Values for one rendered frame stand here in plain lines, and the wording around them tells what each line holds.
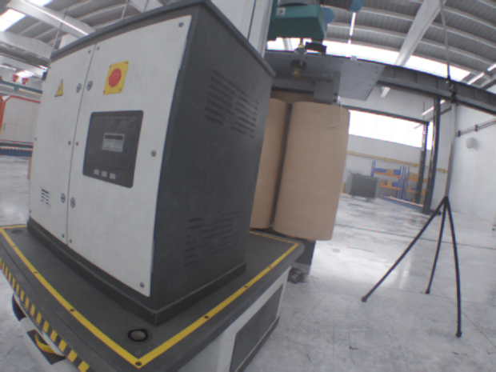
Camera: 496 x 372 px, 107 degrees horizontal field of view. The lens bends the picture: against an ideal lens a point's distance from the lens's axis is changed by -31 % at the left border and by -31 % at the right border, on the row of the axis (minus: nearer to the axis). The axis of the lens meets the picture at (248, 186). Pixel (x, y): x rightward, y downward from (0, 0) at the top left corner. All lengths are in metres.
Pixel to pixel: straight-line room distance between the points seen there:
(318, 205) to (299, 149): 0.37
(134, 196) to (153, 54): 0.22
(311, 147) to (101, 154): 1.39
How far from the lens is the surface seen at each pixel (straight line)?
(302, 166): 1.68
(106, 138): 0.48
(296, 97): 1.90
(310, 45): 1.61
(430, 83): 11.22
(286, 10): 1.04
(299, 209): 1.68
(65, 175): 0.61
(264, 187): 1.74
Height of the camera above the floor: 0.58
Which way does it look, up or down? 4 degrees down
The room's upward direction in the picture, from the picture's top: 9 degrees clockwise
